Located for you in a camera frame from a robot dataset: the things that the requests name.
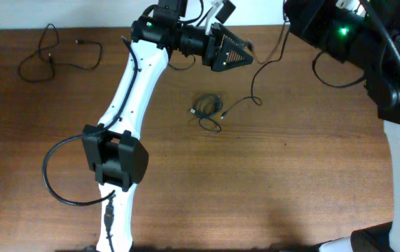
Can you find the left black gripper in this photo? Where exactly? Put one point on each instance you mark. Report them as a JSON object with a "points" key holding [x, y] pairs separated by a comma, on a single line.
{"points": [[212, 47]]}

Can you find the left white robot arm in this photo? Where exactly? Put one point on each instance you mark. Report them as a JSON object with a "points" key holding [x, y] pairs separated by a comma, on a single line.
{"points": [[113, 147]]}

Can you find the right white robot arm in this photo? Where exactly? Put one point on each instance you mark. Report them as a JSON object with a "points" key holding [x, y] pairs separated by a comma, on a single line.
{"points": [[366, 34]]}

